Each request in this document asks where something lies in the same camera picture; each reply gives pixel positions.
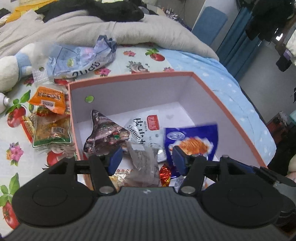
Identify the red yellow edged snack packet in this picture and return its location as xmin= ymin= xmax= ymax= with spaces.
xmin=21 ymin=109 xmax=71 ymax=143

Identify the pile of black clothing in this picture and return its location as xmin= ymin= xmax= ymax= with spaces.
xmin=35 ymin=0 xmax=145 ymax=22

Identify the orange snack packet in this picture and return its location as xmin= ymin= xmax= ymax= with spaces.
xmin=28 ymin=86 xmax=67 ymax=115

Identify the blue curtain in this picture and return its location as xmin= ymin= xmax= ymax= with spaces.
xmin=216 ymin=6 xmax=262 ymax=80

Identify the blue snack packet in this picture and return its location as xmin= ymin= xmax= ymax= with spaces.
xmin=164 ymin=124 xmax=219 ymax=171

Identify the green edged clear snack packet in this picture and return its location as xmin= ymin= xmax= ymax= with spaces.
xmin=32 ymin=115 xmax=73 ymax=149

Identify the dark silver foil packet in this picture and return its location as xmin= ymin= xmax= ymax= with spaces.
xmin=83 ymin=109 xmax=131 ymax=154

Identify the clear grey snack packet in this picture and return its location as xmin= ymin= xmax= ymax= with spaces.
xmin=126 ymin=141 xmax=160 ymax=187

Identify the pink cardboard box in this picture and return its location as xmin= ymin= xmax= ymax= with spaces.
xmin=68 ymin=72 xmax=269 ymax=192

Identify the white snack packet red label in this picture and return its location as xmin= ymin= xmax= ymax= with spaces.
xmin=124 ymin=114 xmax=167 ymax=163

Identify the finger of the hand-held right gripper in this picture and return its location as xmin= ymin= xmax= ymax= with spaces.
xmin=231 ymin=161 xmax=293 ymax=186

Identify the white spray bottle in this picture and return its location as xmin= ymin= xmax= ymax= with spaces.
xmin=0 ymin=93 xmax=11 ymax=114

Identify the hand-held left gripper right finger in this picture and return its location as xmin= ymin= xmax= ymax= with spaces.
xmin=172 ymin=146 xmax=252 ymax=195

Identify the yellow clear snack packet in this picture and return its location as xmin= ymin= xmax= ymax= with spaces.
xmin=109 ymin=169 xmax=132 ymax=192

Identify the black hanging coat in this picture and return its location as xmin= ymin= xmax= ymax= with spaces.
xmin=245 ymin=0 xmax=296 ymax=42

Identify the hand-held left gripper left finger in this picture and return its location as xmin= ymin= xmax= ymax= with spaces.
xmin=45 ymin=146 xmax=123 ymax=196

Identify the cluster of small bottles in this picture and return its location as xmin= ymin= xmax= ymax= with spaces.
xmin=165 ymin=7 xmax=183 ymax=20

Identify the white blue plush toy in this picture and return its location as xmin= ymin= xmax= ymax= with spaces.
xmin=0 ymin=43 xmax=35 ymax=93

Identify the crumpled blue white plastic bag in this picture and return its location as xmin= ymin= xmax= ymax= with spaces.
xmin=31 ymin=35 xmax=117 ymax=81

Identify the yellow pillow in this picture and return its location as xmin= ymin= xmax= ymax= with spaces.
xmin=6 ymin=0 xmax=58 ymax=24

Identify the red foil snack packet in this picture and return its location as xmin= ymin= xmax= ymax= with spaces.
xmin=159 ymin=163 xmax=173 ymax=188

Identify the blue chair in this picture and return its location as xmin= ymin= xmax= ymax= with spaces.
xmin=191 ymin=6 xmax=228 ymax=47

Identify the grey duvet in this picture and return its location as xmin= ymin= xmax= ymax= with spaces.
xmin=0 ymin=9 xmax=219 ymax=62

